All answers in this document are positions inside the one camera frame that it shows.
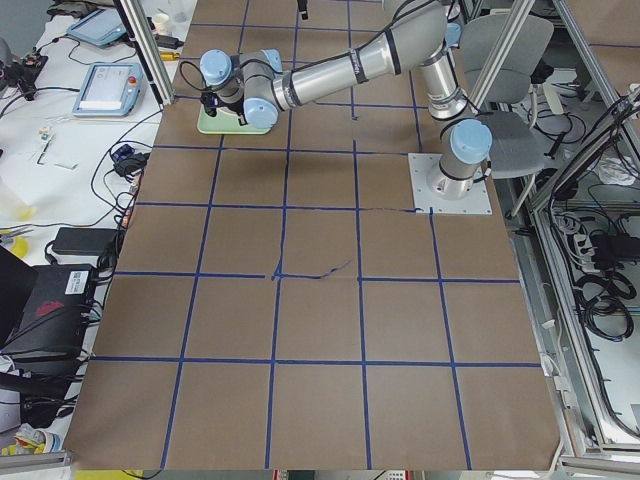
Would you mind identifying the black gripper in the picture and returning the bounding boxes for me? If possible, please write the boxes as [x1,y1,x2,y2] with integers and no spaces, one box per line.
[200,86,227,113]

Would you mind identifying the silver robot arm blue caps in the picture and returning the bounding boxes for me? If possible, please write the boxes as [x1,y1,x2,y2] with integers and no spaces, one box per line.
[199,1,492,201]

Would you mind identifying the black power adapter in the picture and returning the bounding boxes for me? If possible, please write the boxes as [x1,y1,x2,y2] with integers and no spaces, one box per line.
[51,227,116,256]

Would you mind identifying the green plastic tray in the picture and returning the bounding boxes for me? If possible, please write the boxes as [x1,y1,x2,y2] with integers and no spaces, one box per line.
[196,106,271,135]

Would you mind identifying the near blue teach pendant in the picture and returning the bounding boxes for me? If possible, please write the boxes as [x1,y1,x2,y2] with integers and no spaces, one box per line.
[72,63,143,117]

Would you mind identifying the yellow black screwdriver tool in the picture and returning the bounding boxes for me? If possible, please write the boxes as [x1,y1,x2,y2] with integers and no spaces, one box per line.
[160,52,180,61]

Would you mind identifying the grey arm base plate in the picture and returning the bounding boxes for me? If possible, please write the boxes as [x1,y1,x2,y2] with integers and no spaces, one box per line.
[408,153,492,215]

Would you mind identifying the grey white office chair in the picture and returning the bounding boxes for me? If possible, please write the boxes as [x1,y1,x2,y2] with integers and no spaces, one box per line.
[460,13,554,179]

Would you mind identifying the far blue teach pendant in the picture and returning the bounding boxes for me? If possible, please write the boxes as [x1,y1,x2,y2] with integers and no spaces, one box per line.
[67,8,126,47]

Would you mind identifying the white paper cup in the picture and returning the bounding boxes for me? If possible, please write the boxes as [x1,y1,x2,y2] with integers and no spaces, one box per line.
[151,12,172,35]

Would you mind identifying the black laptop computer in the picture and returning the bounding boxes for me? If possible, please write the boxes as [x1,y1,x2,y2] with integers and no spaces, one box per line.
[1,248,97,362]

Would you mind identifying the aluminium frame post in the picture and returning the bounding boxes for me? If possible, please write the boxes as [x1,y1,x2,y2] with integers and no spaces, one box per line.
[114,0,175,106]

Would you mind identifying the blue teach pendant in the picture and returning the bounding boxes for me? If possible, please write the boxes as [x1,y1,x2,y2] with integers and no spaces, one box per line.
[72,63,143,117]
[67,8,126,47]

